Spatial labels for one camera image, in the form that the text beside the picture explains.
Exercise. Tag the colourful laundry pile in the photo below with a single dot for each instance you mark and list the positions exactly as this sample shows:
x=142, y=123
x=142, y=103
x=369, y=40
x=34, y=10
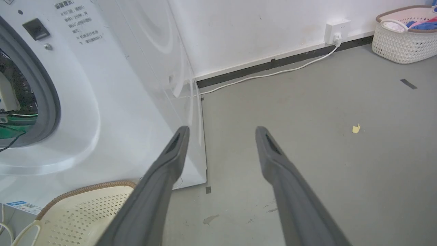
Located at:
x=421, y=24

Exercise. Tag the white wall power socket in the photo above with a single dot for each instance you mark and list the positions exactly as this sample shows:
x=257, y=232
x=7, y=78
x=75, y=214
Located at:
x=337, y=30

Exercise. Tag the yellow paper scrap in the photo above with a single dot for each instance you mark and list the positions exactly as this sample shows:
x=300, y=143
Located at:
x=356, y=128

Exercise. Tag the cream perforated laundry basket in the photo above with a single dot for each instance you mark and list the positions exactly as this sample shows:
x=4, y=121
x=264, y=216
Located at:
x=82, y=215

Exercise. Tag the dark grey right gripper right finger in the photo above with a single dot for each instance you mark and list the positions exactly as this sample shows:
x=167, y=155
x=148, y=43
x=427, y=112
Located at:
x=293, y=201

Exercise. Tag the white woven laundry basket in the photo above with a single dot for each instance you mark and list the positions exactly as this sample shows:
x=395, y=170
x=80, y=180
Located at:
x=403, y=42

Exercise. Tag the white front-load washing machine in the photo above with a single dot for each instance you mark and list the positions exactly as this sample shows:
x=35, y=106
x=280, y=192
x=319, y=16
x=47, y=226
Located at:
x=112, y=85

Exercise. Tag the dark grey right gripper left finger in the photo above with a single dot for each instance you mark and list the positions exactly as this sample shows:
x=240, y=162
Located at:
x=150, y=198

